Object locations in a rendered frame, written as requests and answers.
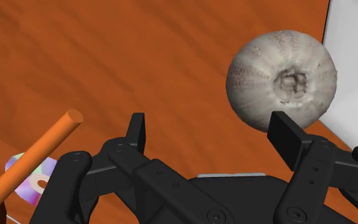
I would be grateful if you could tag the orange cylindrical stick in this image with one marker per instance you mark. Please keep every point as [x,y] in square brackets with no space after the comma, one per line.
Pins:
[26,161]

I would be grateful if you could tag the grey sea urchin shell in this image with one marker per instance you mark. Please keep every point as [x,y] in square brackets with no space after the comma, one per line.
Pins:
[278,77]

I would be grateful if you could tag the iridescent compact disc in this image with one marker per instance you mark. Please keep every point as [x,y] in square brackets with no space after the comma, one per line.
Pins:
[30,186]

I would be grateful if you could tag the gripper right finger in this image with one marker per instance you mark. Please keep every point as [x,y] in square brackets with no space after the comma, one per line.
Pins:
[313,173]

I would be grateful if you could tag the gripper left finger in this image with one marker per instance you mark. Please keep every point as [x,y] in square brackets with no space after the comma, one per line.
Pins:
[154,183]

